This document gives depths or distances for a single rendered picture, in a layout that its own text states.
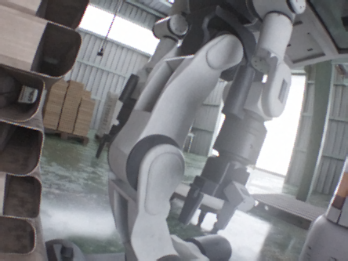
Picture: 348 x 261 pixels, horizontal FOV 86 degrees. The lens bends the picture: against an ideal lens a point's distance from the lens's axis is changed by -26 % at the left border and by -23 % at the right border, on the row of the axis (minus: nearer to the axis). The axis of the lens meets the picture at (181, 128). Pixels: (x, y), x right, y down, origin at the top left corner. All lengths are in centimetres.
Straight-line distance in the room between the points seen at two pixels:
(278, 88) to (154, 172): 29
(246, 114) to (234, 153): 7
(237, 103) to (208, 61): 19
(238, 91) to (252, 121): 6
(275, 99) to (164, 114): 24
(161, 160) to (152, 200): 9
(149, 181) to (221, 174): 16
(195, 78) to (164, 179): 23
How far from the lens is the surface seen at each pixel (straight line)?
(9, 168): 22
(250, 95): 44
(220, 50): 59
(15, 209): 25
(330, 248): 85
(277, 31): 52
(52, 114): 481
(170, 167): 50
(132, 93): 77
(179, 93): 55
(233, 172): 41
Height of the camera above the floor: 69
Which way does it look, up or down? 1 degrees up
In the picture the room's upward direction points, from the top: 15 degrees clockwise
